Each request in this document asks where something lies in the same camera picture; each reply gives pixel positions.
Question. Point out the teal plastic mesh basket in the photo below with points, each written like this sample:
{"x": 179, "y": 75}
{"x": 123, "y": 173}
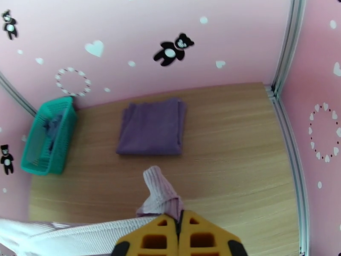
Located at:
{"x": 61, "y": 156}

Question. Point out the small upright black bear sticker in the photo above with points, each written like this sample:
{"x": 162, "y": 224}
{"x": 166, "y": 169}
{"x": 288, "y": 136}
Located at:
{"x": 7, "y": 162}

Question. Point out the pale mauve ribbed garment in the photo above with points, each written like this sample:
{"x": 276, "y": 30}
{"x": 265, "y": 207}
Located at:
{"x": 159, "y": 191}

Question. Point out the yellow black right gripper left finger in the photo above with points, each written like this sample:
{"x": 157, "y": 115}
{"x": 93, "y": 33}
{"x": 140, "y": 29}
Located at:
{"x": 152, "y": 242}

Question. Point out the aluminium table side rail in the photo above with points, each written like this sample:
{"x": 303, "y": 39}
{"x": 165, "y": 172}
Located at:
{"x": 295, "y": 162}

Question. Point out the aluminium corner post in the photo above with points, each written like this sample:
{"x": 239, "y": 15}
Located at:
{"x": 289, "y": 42}
{"x": 16, "y": 96}

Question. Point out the blue grey garment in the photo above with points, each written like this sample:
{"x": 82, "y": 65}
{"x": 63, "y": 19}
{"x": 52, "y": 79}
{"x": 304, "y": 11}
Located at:
{"x": 54, "y": 130}

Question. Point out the lavender purple garment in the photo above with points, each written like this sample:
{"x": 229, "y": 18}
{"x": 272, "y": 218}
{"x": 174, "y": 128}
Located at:
{"x": 152, "y": 127}

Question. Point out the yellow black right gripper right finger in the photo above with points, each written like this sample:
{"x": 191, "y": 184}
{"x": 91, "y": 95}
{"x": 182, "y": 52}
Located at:
{"x": 207, "y": 239}

